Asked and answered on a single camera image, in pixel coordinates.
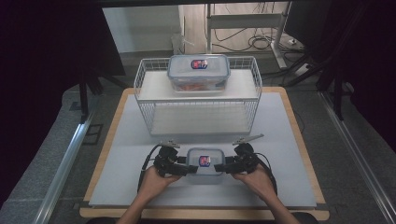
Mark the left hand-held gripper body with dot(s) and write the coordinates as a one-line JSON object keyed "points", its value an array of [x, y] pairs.
{"points": [[166, 161]]}

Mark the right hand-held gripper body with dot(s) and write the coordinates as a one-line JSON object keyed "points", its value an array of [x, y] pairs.
{"points": [[246, 158]]}

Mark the small clear food container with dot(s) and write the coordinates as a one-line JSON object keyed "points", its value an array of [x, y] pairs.
{"points": [[204, 155]]}

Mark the large clear food container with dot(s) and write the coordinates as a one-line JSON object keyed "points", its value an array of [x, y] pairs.
{"points": [[199, 73]]}

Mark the person's left hand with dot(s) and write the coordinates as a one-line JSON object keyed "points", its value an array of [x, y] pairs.
{"points": [[154, 185]]}

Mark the person's right hand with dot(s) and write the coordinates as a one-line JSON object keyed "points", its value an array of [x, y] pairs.
{"points": [[260, 183]]}

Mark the wooden-edged white work board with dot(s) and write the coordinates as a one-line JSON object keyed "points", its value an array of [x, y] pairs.
{"points": [[124, 174]]}

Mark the white power strip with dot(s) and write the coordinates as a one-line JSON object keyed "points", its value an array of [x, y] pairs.
{"points": [[302, 70]]}

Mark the black tripod stand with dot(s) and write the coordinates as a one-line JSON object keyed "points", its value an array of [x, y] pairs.
{"points": [[83, 93]]}

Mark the black metal stand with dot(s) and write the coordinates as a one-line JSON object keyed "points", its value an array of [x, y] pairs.
{"points": [[337, 93]]}

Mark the clear plastic bag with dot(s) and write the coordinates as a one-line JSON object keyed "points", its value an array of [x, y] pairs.
{"points": [[180, 43]]}

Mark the dark curtain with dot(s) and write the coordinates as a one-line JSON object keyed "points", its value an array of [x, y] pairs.
{"points": [[40, 62], [370, 62]]}

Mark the aluminium floor rail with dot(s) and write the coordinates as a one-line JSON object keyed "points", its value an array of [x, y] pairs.
{"points": [[355, 149], [67, 158]]}

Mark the white metal desk frame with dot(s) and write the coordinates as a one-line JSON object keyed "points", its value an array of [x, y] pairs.
{"points": [[246, 21]]}

